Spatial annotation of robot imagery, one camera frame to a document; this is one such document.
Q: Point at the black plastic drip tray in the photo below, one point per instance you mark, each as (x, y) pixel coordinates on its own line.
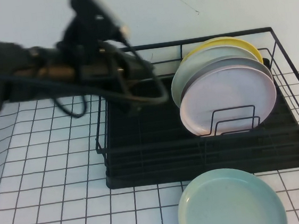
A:
(151, 178)

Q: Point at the grey plate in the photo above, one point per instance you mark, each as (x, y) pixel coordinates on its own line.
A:
(240, 62)

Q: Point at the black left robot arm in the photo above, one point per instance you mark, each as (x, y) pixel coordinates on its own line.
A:
(4, 57)

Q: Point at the pink plate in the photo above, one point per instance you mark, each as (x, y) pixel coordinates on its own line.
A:
(230, 92)

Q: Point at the white black-grid tablecloth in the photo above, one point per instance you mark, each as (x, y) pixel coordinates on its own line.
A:
(49, 154)

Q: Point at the pale green-white plate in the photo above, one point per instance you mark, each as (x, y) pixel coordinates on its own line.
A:
(200, 58)

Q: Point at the mint green plate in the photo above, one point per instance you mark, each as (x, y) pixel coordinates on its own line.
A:
(228, 202)

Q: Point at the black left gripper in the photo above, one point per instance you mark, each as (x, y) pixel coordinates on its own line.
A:
(99, 69)

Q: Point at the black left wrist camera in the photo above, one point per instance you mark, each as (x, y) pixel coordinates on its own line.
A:
(88, 11)

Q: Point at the yellow plate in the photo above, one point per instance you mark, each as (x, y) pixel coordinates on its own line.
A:
(249, 46)

